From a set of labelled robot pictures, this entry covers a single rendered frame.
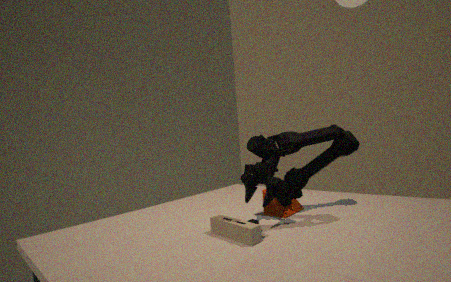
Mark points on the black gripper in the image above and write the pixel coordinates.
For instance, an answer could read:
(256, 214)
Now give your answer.
(273, 184)

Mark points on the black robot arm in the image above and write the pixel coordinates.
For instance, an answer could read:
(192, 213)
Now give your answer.
(344, 144)

